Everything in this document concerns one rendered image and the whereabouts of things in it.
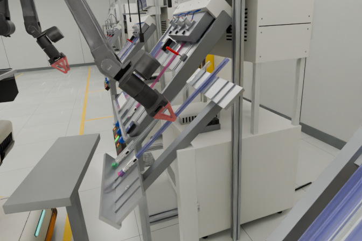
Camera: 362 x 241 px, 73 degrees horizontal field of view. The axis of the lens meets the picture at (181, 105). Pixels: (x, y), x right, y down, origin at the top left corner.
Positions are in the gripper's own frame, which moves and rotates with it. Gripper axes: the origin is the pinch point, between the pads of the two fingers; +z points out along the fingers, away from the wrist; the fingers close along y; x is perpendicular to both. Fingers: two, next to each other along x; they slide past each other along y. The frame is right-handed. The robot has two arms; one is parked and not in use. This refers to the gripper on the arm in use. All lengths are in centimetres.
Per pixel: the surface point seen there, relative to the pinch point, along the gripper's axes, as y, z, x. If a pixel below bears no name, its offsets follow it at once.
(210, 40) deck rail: 30.8, 5.1, -33.3
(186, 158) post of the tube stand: -5.2, 11.0, 6.9
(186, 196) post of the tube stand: -6.2, 20.7, 17.2
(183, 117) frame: 59, 38, 2
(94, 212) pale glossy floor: 75, 45, 94
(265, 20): 31, 19, -58
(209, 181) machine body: 26, 55, 17
